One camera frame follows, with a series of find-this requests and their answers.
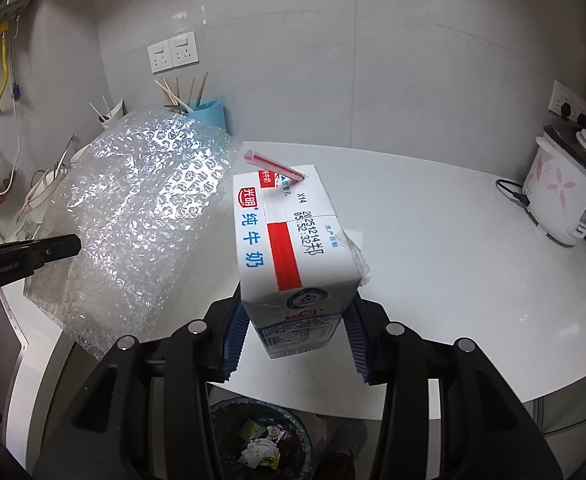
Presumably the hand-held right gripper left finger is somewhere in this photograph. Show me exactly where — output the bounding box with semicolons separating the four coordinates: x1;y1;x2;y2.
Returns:
33;297;249;480

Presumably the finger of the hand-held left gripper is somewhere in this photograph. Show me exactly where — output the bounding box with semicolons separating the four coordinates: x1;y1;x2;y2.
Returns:
23;233;82;272

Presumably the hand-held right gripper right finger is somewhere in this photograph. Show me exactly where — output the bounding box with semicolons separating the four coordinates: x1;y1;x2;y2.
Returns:
340;297;559;480

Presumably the black trash bin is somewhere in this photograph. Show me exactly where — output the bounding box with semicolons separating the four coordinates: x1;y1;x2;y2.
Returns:
208;397;316;480

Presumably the clear bubble wrap sheet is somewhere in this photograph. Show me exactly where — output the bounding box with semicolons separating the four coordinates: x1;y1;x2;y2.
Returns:
23;110;236;361

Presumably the blue white milk carton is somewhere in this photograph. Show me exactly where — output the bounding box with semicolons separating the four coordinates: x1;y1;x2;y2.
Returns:
232;164;364;360

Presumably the pink drinking straw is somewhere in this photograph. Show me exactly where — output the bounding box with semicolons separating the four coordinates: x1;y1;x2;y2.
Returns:
243;149;306;182

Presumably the white paper cup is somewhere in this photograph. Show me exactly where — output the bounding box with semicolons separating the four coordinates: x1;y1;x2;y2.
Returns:
90;101;124;133

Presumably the blue utensil holder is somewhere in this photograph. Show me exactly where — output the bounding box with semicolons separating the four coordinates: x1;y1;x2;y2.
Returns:
163;100;229;136

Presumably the white floral rice cooker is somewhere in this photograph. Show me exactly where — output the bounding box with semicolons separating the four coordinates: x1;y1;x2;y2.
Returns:
522;122;586;247

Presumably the yellow gas hose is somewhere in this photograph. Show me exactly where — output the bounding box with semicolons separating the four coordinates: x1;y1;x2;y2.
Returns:
0;20;12;117

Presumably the black power cable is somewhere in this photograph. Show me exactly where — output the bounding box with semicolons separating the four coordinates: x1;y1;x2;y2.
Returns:
496;179;554;243

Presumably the white wall socket with plug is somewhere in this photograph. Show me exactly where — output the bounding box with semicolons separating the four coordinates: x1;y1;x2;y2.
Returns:
549;80;586;121

